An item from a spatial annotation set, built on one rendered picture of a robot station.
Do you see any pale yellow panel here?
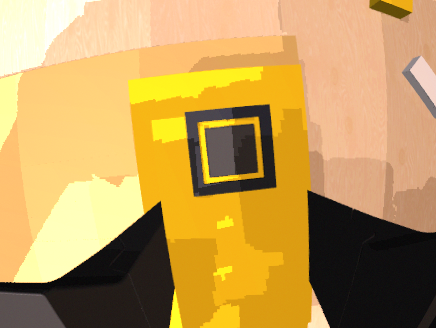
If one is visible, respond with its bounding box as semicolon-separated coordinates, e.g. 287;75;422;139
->
0;35;299;284

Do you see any white rectangular bar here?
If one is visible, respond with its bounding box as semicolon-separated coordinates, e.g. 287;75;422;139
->
401;55;436;119

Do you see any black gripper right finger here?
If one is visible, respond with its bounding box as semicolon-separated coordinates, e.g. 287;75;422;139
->
307;189;436;328

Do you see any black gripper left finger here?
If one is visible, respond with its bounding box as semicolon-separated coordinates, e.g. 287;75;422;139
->
0;201;174;328

